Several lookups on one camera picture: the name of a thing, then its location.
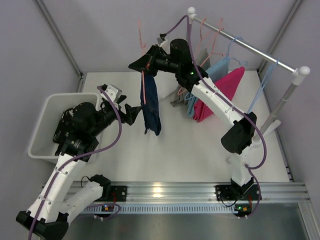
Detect coral pink hanger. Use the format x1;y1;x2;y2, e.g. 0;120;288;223
137;19;147;105

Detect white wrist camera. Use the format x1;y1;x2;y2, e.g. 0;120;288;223
103;85;123;103
157;33;168;49

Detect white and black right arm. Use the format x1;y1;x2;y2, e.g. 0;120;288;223
128;38;258;200

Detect black white patterned trousers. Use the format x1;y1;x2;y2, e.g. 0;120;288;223
52;108;75;144

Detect pink trousers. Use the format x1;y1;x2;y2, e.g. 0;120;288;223
193;66;245;123

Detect light blue trousers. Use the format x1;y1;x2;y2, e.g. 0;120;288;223
185;58;229;118

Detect grey slotted cable duct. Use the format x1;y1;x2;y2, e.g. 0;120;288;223
79;203;238;215

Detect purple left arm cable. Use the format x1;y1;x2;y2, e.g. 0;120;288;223
27;85;123;240

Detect aluminium mounting rail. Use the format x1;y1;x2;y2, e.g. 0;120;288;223
111;181;311;204

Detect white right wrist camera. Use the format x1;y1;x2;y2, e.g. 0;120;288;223
157;33;168;49

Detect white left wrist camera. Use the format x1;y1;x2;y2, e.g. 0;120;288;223
103;85;123;103

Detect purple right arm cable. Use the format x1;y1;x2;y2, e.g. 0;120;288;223
164;14;268;218

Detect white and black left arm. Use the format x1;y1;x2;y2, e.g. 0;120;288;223
16;95;142;240

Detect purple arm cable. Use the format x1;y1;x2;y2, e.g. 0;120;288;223
164;14;268;218
27;85;123;240

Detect white and metal clothes rack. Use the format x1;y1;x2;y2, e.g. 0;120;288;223
157;7;311;164

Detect navy blue trousers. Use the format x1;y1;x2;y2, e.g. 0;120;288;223
140;72;162;136

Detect white plastic laundry basket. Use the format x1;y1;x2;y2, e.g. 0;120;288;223
27;92;100;164

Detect grey trousers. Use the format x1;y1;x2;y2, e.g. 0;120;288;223
170;48;211;107

